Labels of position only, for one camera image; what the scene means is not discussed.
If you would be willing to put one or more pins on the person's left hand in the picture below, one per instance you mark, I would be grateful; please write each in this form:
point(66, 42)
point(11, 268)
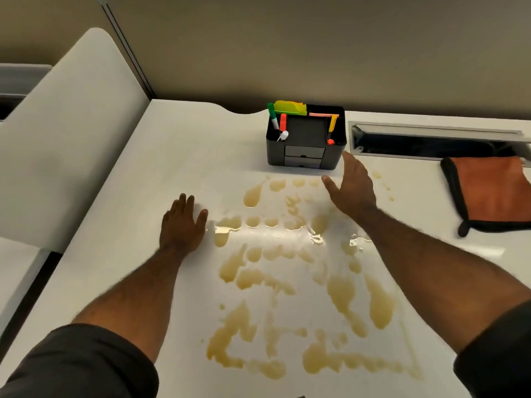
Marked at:
point(180, 230)

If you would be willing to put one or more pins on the person's right hand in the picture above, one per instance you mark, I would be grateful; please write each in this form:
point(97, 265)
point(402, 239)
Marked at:
point(355, 190)

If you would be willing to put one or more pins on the person's right thumb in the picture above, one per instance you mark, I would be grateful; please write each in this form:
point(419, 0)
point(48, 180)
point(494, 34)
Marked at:
point(331, 186)

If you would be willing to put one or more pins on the person's left thumb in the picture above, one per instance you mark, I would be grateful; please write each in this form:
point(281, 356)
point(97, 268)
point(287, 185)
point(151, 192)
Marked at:
point(201, 221)

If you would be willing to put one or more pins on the person's left forearm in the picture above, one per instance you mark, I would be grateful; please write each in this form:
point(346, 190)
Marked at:
point(137, 298)

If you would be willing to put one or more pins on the person's right forearm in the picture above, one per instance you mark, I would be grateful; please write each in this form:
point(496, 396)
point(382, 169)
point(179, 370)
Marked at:
point(439, 273)

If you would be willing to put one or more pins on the black desk organizer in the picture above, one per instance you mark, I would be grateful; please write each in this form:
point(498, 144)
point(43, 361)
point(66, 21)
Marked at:
point(306, 138)

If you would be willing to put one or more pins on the yellow orange pen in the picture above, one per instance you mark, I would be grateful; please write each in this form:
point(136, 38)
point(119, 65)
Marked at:
point(332, 127)

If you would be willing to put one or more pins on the white capped marker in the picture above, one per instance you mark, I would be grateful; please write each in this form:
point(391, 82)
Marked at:
point(283, 135)

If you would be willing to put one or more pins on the pink sticky notes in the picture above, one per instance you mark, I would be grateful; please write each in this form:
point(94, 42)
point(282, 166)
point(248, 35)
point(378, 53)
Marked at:
point(323, 115)

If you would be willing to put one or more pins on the orange marker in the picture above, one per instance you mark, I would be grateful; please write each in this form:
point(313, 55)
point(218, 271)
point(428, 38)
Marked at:
point(283, 122)

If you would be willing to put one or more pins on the yellow green sticky notes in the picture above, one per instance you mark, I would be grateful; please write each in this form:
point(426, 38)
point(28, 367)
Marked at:
point(290, 107)

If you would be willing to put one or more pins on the green marker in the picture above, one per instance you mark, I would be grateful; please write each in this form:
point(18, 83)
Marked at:
point(273, 116)

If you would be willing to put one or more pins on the spilled brown liquid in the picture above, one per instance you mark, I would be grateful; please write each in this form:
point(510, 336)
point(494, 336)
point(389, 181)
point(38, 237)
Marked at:
point(307, 277)

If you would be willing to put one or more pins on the orange black microfiber cloth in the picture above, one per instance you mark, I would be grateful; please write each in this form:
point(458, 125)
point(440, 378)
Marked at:
point(489, 190)

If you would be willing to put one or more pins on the white desk divider panel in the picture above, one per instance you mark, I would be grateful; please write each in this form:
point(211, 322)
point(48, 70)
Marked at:
point(62, 140)

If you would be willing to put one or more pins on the person's dark left sleeve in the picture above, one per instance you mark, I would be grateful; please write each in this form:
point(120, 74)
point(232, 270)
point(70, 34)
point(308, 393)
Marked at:
point(83, 364)

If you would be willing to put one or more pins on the person's dark sleeve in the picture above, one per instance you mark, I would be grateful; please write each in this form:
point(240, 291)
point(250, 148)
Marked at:
point(498, 352)
point(83, 364)

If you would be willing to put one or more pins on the person's dark right sleeve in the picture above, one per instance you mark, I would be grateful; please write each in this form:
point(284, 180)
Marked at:
point(498, 352)

